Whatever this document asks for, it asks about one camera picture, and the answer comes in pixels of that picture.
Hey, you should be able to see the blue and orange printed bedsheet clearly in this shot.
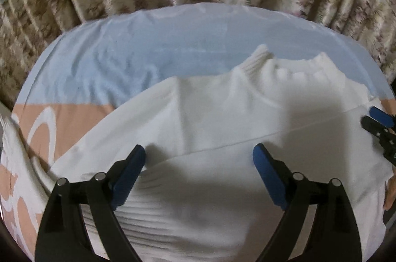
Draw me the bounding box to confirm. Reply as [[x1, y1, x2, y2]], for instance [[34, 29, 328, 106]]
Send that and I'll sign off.
[[0, 2, 396, 262]]

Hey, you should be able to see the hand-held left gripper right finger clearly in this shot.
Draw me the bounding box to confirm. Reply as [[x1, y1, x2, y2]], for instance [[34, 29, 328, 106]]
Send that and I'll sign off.
[[252, 143, 362, 262]]

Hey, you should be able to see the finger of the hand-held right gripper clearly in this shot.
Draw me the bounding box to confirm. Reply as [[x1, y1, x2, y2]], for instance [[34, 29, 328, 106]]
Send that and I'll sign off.
[[370, 106, 396, 128], [360, 116, 396, 164]]

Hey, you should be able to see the white knit sweater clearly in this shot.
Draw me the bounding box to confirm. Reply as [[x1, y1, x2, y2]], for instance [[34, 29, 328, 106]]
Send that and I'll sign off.
[[0, 45, 394, 262]]

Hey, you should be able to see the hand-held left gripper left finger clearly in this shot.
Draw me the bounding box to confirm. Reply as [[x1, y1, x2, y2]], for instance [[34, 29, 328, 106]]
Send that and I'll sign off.
[[35, 144, 146, 262]]

